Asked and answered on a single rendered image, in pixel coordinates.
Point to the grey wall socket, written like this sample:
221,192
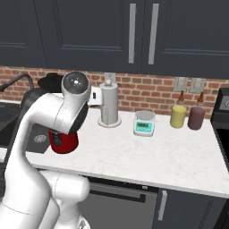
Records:
180,84
197,85
109,75

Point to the dark cupboard door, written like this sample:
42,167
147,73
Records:
89,29
190,211
18,29
193,32

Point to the black tap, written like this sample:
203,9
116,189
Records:
21,78

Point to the grey dishwasher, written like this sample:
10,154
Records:
119,208

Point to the black sink basin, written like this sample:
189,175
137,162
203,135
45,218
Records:
37,140

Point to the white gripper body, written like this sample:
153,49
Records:
99,97

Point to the red blender with black jug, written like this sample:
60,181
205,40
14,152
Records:
67,144

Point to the dark lower cupboard door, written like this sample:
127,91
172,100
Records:
190,211

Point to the white kitchen scale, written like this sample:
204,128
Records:
144,123

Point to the black stove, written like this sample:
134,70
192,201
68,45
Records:
222,125

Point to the white paper towel holder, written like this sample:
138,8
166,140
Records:
109,104

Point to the purple canister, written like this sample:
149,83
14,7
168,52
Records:
196,118

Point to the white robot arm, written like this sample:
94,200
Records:
27,167

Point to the yellow canister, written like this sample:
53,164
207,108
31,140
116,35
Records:
178,117

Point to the brown bottle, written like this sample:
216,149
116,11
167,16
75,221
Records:
201,99
181,98

